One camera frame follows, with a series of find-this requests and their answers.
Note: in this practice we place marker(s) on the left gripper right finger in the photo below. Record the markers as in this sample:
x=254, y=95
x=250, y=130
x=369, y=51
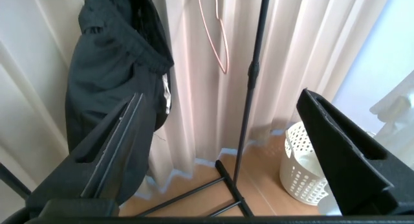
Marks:
x=355, y=172

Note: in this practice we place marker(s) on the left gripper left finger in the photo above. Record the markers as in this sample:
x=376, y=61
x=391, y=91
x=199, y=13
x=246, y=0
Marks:
x=74, y=182

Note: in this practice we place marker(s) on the white garment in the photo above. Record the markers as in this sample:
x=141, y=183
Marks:
x=398, y=120

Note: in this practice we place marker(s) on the black shorts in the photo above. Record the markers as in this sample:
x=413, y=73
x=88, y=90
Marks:
x=106, y=72

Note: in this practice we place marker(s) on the white laundry basket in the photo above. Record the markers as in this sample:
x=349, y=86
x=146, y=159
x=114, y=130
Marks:
x=297, y=172

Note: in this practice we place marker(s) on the black clothes rack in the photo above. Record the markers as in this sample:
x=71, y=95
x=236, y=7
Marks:
x=254, y=72

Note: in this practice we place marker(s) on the pink clothes hanger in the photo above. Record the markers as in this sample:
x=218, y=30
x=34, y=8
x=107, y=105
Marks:
x=224, y=67

